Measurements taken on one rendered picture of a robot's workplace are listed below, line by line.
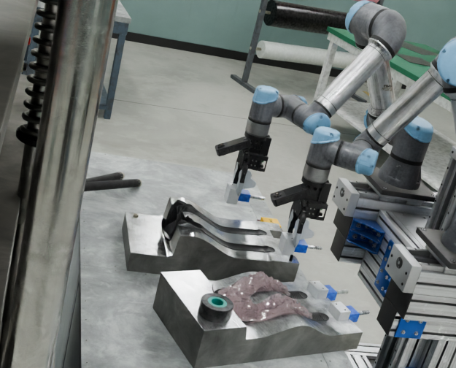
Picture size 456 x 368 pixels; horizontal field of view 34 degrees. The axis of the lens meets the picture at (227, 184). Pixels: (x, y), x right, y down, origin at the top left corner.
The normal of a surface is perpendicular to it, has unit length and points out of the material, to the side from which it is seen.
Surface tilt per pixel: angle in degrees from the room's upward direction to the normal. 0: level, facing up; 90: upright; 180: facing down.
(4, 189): 0
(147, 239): 0
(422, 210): 90
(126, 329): 0
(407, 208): 90
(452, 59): 83
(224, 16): 90
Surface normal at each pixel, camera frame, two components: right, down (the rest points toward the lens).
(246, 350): 0.45, 0.43
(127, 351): 0.23, -0.90
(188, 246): 0.18, 0.40
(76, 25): -0.11, 0.35
